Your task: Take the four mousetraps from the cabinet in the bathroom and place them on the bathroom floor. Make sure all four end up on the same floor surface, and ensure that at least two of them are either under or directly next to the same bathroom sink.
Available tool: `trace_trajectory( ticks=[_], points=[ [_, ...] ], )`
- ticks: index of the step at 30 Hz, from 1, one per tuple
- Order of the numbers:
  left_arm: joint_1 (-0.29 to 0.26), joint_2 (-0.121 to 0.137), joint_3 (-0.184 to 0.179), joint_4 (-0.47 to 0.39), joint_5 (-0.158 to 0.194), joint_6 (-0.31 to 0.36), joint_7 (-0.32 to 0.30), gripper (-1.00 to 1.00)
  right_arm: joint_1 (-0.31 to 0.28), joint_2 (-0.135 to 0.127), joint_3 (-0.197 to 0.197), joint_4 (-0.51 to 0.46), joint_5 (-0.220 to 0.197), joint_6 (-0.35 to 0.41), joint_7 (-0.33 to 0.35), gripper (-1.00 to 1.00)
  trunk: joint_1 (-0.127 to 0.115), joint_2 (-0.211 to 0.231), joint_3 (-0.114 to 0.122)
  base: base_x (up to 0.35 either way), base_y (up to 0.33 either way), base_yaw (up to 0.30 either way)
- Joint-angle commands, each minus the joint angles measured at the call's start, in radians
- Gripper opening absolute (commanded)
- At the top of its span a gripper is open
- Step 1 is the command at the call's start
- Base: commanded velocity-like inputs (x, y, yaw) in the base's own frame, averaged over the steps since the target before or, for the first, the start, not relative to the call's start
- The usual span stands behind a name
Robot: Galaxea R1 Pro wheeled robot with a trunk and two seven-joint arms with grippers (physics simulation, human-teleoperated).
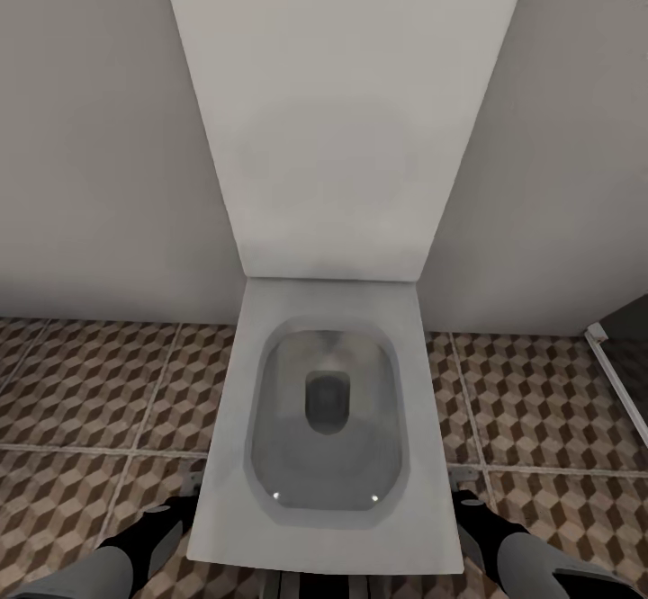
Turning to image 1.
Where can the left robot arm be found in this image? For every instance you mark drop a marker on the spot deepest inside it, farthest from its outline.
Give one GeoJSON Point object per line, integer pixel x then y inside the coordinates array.
{"type": "Point", "coordinates": [125, 563]}

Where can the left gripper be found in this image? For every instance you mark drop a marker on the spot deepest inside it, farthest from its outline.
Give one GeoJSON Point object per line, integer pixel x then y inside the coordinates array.
{"type": "Point", "coordinates": [189, 501]}

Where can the toilet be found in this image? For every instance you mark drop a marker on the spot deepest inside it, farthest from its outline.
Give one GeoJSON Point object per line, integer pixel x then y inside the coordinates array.
{"type": "Point", "coordinates": [337, 128]}

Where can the door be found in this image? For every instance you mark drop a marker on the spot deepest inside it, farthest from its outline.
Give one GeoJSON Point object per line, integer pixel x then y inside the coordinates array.
{"type": "Point", "coordinates": [623, 336]}

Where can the shower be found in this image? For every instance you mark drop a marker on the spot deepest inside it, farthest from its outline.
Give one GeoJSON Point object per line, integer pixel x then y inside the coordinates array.
{"type": "Point", "coordinates": [619, 387]}

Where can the robot trunk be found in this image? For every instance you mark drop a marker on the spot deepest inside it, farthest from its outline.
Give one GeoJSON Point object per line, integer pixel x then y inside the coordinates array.
{"type": "Point", "coordinates": [281, 584]}

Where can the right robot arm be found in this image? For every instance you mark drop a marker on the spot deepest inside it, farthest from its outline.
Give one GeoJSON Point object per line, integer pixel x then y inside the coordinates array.
{"type": "Point", "coordinates": [524, 566]}

